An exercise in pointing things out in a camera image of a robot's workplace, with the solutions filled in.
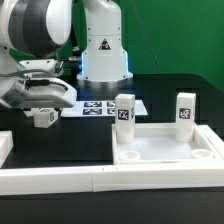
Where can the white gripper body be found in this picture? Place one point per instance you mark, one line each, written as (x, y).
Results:
(43, 87)

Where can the white left fence piece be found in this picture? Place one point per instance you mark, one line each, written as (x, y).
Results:
(6, 145)

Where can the white front fence bar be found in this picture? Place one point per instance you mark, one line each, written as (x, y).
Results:
(111, 178)

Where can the white square table top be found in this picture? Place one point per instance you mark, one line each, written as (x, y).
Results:
(156, 143)

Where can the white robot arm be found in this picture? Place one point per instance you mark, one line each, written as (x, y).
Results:
(41, 28)

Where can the white sheet with markers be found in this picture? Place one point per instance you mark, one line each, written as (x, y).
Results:
(90, 109)

